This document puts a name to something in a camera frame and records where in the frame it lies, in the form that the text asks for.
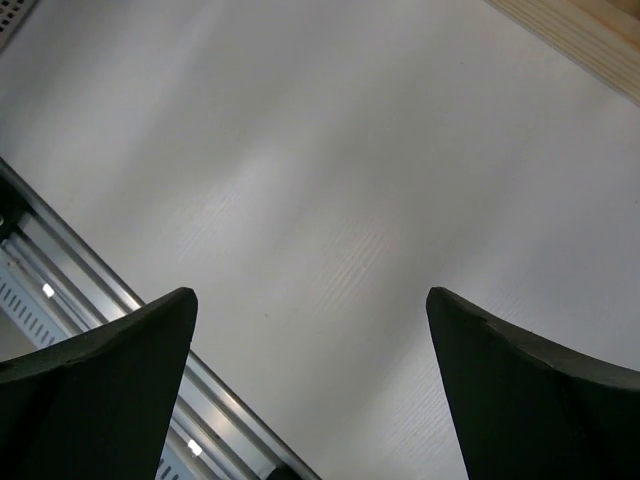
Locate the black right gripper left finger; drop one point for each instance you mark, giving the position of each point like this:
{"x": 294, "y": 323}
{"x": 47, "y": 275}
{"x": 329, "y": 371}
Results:
{"x": 98, "y": 405}

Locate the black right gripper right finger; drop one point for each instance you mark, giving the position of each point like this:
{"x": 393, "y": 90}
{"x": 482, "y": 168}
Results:
{"x": 525, "y": 407}

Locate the white slotted cable duct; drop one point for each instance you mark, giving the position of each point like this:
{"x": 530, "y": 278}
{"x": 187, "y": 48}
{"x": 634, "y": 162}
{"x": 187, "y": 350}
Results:
{"x": 26, "y": 313}

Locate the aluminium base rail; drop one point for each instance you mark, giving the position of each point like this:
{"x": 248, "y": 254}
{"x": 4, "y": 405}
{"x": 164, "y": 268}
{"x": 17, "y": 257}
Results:
{"x": 212, "y": 434}

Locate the wooden rack frame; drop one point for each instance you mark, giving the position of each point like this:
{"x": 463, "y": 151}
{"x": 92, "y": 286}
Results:
{"x": 601, "y": 36}

